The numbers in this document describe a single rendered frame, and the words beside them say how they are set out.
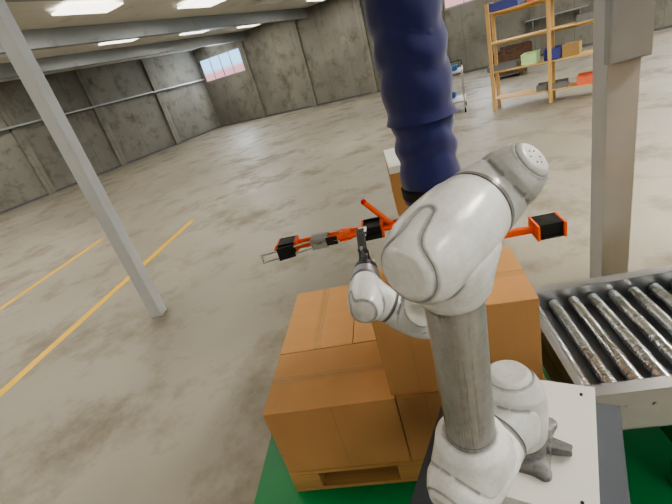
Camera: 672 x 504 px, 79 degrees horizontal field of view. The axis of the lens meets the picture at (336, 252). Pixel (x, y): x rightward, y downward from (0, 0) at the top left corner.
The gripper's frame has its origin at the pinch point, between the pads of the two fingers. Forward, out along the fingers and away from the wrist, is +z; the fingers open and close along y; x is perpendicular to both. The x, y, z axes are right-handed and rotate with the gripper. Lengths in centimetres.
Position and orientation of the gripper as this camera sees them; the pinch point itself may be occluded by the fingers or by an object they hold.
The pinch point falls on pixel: (366, 245)
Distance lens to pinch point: 146.3
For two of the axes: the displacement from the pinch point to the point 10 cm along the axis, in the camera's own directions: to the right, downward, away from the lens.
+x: 9.6, -1.9, -1.8
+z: 0.8, -4.5, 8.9
